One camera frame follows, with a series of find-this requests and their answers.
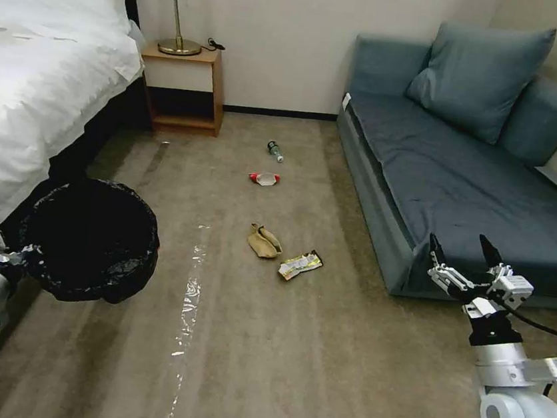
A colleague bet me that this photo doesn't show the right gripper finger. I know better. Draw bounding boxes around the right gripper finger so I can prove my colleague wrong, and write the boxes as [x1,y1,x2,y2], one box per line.
[472,234,541,307]
[423,233,476,297]

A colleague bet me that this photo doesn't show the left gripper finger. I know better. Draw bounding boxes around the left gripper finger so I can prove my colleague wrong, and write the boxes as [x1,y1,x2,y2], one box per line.
[15,243,47,267]

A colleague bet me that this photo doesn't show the black trash bin with bag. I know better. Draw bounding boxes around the black trash bin with bag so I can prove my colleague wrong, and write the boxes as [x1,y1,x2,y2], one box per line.
[11,169,167,312]

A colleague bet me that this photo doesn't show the blue sofa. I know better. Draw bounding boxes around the blue sofa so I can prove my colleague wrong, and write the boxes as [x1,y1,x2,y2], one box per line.
[317,31,557,316]

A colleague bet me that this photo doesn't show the yellow and black snack wrapper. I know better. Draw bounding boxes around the yellow and black snack wrapper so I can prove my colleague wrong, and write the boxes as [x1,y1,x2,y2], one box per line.
[276,247,326,285]

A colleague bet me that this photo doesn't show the blue bolster cushion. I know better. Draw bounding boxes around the blue bolster cushion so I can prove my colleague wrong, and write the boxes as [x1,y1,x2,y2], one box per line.
[496,73,557,170]

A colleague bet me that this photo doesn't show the white bed duvet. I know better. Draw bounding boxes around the white bed duvet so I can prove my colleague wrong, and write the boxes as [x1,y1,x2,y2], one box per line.
[0,0,150,265]

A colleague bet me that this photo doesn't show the clear tape strip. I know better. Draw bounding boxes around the clear tape strip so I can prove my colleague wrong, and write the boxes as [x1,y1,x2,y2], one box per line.
[156,220,211,418]

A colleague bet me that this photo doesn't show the crumpled brown paper bag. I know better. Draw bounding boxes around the crumpled brown paper bag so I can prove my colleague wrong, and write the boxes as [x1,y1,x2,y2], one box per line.
[245,222,286,262]

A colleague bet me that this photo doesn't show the large blue square cushion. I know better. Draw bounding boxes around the large blue square cushion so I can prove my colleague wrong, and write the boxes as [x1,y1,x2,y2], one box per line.
[399,12,557,151]

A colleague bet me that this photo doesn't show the red and white wrapper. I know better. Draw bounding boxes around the red and white wrapper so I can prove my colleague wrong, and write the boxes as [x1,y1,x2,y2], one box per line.
[247,169,282,190]

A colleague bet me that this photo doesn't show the dark plastic bottle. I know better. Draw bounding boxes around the dark plastic bottle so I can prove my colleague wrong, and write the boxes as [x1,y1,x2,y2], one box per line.
[265,139,286,164]

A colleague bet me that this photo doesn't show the wooden nightstand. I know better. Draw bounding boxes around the wooden nightstand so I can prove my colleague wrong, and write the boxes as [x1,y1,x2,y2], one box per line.
[131,38,231,139]

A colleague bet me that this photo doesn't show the brass table lamp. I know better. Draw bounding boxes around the brass table lamp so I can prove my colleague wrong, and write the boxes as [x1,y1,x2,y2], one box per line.
[125,0,209,59]

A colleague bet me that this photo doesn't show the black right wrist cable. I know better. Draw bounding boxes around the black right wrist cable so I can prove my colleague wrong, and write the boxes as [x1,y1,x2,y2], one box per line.
[486,301,557,398]

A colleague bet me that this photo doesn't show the black lamp cord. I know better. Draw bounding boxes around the black lamp cord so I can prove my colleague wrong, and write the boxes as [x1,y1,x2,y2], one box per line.
[199,36,227,55]

